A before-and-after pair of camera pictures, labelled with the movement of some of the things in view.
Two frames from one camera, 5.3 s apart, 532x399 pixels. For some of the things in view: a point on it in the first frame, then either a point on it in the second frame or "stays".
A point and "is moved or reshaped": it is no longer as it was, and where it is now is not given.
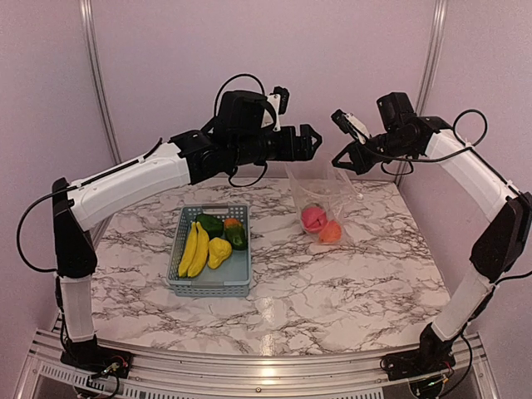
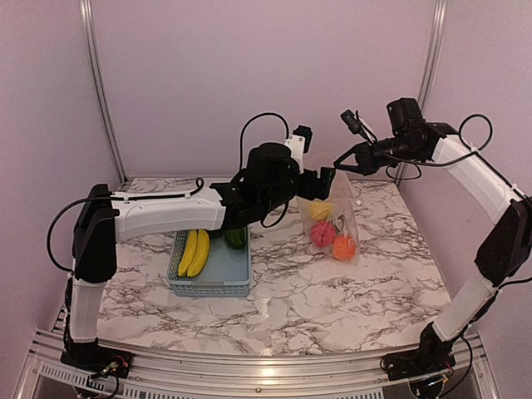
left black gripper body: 251,150 -> 282,194
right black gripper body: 392,149 stays
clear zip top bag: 322,190 is moved or reshaped
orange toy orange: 330,233 -> 344,248
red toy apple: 312,219 -> 322,233
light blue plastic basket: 234,279 stays
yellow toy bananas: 195,254 stays
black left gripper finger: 310,140 -> 325,179
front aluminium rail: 163,375 stays
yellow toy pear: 219,249 -> 321,210
